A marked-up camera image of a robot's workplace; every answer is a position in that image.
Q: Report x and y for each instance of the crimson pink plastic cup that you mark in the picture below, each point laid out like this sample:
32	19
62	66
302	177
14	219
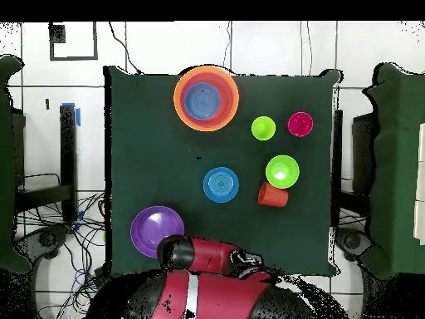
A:
300	124

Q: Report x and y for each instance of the purple plastic bowl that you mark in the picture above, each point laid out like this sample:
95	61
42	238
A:
152	229

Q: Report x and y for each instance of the green cloth side table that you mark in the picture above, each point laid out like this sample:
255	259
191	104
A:
398	166
6	166

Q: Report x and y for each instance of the black furniture panel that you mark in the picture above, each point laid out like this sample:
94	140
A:
362	153
18	149

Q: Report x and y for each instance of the orange-red plastic cup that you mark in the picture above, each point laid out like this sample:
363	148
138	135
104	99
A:
274	196

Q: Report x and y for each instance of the orange plastic bowl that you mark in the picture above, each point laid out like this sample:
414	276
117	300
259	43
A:
176	99

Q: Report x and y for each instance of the dark green tablecloth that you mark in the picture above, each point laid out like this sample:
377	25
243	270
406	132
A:
149	149

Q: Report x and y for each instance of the beige boxes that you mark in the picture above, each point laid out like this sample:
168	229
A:
421	199

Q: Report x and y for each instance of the green plastic bowl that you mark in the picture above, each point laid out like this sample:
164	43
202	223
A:
282	171

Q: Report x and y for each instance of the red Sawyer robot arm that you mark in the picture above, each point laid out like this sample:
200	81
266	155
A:
215	292

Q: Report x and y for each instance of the dark grey office chair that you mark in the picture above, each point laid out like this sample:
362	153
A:
46	239
352	241

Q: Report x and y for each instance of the black post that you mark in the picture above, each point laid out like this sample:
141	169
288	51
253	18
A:
338	149

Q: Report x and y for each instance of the blue plastic bowl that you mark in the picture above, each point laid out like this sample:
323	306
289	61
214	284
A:
202	101
220	184

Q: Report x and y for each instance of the black frame with blue tape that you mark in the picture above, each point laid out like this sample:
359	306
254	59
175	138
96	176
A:
68	149

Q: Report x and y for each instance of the green plastic cup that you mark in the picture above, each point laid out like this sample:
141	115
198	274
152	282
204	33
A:
263	128

